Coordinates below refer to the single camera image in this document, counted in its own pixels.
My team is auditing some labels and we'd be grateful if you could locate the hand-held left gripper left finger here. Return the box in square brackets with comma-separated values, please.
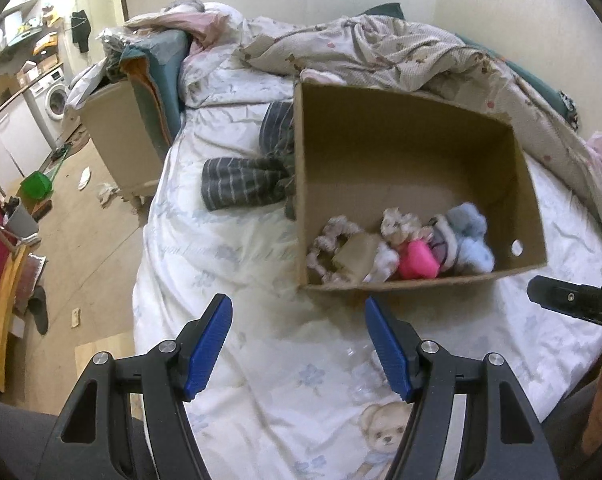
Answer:
[48, 294, 233, 480]

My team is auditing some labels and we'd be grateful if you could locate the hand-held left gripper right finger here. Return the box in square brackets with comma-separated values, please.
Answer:
[364, 296, 547, 480]

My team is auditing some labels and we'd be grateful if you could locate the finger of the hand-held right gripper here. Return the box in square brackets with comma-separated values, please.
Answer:
[527, 276, 602, 322]

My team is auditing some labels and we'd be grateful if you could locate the white sock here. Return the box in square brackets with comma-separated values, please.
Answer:
[363, 245, 401, 283]

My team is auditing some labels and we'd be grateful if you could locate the pink rubber duck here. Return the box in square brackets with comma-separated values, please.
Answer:
[398, 240, 439, 280]

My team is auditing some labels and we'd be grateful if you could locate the brown pouch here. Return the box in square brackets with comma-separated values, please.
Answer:
[332, 234, 379, 273]

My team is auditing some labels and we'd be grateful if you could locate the light blue plush toy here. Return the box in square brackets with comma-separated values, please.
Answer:
[446, 203, 495, 275]

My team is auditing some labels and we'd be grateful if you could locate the grey white plush toy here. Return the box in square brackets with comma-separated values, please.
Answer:
[428, 215, 462, 273]

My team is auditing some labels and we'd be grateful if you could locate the brown cardboard box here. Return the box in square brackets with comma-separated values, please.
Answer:
[293, 81, 548, 292]

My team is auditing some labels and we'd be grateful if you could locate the person's right forearm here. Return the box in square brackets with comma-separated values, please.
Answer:
[546, 345, 602, 480]

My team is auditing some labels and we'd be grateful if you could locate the clear plastic wrapper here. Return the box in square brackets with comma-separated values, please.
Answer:
[348, 347, 389, 398]

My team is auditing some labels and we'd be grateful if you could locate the white bear print bedsheet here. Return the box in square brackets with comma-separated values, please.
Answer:
[131, 55, 602, 480]

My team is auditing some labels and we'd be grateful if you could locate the grey striped garment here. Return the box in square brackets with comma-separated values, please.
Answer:
[202, 101, 298, 221]

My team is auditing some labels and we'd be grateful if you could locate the dark slipper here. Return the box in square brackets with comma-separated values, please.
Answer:
[28, 285, 49, 335]

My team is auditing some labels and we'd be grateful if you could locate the yellow wooden chair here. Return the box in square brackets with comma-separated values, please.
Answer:
[0, 230, 32, 393]

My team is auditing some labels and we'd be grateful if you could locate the teal bolster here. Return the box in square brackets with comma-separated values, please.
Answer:
[454, 35, 579, 131]

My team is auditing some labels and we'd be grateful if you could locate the grey bin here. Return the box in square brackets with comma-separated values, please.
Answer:
[3, 200, 40, 238]

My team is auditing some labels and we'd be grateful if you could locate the beige nightstand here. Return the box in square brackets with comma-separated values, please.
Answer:
[80, 80, 164, 208]

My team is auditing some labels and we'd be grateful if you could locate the green dustpan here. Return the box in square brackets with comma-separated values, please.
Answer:
[20, 171, 52, 198]

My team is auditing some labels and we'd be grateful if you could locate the teal cushion with orange edge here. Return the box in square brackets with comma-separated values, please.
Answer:
[120, 30, 192, 143]

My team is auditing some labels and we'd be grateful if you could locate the small pink cloth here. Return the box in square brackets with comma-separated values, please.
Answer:
[301, 71, 347, 86]

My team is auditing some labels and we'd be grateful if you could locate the white cabinet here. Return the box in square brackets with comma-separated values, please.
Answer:
[0, 105, 46, 176]

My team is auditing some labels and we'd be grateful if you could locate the white washing machine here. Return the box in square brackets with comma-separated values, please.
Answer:
[28, 67, 69, 121]

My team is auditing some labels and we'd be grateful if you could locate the beige floral quilt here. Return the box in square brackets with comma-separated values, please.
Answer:
[238, 14, 602, 241]

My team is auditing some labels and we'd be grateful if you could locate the silver plastic bag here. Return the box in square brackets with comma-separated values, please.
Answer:
[98, 29, 136, 56]

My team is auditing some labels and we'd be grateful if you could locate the pink garment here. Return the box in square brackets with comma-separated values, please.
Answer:
[123, 1, 234, 56]

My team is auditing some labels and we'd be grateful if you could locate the teal pillow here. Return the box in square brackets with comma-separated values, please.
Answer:
[366, 3, 407, 18]

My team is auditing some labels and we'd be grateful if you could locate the black hanging garment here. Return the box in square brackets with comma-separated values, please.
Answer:
[71, 10, 90, 53]

